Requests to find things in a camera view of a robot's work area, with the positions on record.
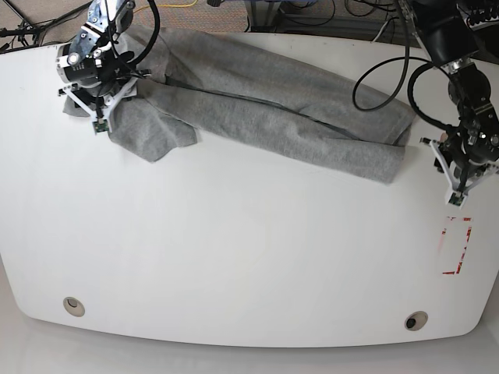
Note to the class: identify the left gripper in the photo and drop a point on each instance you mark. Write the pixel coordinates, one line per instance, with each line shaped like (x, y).
(461, 176)

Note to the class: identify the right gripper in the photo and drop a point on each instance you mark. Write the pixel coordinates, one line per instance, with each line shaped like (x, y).
(92, 94)

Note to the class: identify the grey T-shirt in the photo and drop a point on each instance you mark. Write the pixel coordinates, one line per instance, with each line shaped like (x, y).
(206, 82)

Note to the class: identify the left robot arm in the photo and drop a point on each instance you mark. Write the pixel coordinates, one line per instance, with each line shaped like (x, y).
(469, 150)

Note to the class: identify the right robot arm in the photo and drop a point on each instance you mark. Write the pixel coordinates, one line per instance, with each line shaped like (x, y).
(94, 47)

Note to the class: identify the red tape rectangle marking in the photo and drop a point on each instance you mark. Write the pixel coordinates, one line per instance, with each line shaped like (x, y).
(455, 237)

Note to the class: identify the black tripod legs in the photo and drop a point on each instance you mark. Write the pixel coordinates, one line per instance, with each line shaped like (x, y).
(28, 34)

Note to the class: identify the white power strip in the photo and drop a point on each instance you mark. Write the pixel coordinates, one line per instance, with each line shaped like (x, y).
(481, 18)

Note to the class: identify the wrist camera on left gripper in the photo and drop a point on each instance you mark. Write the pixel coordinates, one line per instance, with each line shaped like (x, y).
(455, 198)

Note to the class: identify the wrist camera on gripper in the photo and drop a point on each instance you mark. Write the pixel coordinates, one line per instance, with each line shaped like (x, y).
(455, 198)
(101, 125)

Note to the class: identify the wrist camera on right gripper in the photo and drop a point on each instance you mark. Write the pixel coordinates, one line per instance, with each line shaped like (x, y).
(101, 125)

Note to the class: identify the right table cable grommet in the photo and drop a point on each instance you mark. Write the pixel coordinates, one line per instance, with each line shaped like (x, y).
(416, 321)

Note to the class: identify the table cable grommet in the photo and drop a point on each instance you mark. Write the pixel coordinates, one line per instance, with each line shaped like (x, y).
(74, 307)
(416, 321)

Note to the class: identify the left table cable grommet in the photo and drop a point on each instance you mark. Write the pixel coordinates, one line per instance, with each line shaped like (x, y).
(74, 307)

